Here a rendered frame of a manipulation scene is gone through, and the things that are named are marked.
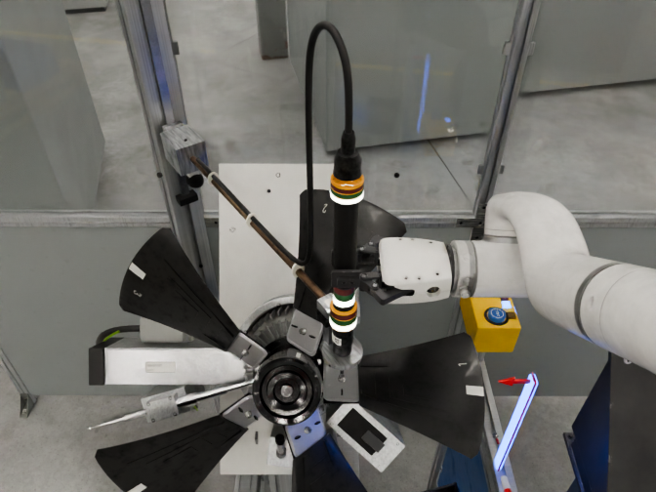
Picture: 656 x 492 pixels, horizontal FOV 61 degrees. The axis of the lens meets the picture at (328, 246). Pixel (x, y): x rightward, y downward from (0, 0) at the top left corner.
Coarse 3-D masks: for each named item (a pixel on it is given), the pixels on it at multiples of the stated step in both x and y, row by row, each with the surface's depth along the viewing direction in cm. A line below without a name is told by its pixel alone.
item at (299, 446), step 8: (312, 416) 102; (320, 416) 104; (304, 424) 100; (312, 424) 102; (320, 424) 103; (288, 432) 97; (296, 432) 99; (304, 432) 100; (312, 432) 102; (320, 432) 103; (296, 440) 98; (304, 440) 100; (312, 440) 101; (296, 448) 98; (304, 448) 99; (296, 456) 98
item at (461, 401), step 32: (384, 352) 104; (416, 352) 104; (448, 352) 104; (384, 384) 99; (416, 384) 100; (448, 384) 100; (480, 384) 101; (384, 416) 96; (416, 416) 96; (448, 416) 97; (480, 416) 98
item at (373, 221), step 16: (304, 192) 104; (320, 192) 102; (304, 208) 104; (368, 208) 96; (304, 224) 104; (320, 224) 101; (368, 224) 96; (384, 224) 94; (400, 224) 93; (304, 240) 103; (320, 240) 100; (368, 240) 95; (304, 256) 103; (320, 256) 100; (320, 272) 99; (304, 288) 101; (320, 288) 98; (304, 304) 101
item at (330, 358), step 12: (324, 300) 91; (324, 312) 91; (324, 324) 91; (324, 336) 95; (324, 348) 94; (360, 348) 94; (324, 360) 94; (336, 360) 93; (348, 360) 93; (360, 360) 94
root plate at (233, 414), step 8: (240, 400) 97; (248, 400) 98; (232, 408) 97; (248, 408) 100; (256, 408) 101; (224, 416) 98; (232, 416) 99; (240, 416) 100; (240, 424) 102; (248, 424) 103
